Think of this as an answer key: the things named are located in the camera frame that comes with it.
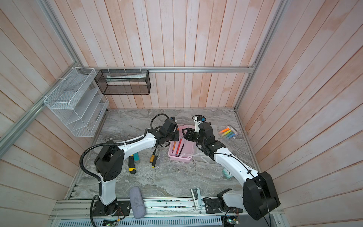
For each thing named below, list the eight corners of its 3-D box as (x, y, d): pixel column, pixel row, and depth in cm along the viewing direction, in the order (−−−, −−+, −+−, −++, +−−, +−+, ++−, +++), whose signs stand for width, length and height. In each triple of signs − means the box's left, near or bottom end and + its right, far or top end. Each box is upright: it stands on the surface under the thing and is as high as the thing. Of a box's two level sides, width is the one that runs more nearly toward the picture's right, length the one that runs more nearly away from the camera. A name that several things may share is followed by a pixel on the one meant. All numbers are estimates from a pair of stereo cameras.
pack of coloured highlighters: (228, 143, 102) (229, 141, 100) (217, 133, 107) (218, 131, 106) (239, 134, 106) (240, 133, 105) (228, 125, 112) (229, 124, 110)
